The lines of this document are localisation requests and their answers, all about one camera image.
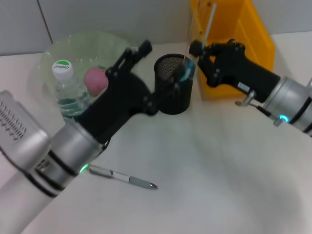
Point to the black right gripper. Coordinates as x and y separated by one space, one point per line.
239 70

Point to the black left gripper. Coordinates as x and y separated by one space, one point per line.
117 104

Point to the blue teal scissors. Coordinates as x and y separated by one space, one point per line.
187 73

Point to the clear plastic ruler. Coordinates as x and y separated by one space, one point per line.
200 29

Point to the pink toy peach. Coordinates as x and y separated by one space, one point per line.
96 80

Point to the clear green-label water bottle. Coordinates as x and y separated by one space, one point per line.
65 85

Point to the white grey ballpoint pen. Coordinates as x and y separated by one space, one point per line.
141 183

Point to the black mesh pen holder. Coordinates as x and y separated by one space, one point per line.
178 102

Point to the translucent green fruit bowl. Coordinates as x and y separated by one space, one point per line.
80 46

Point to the yellow plastic bin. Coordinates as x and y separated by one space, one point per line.
253 29

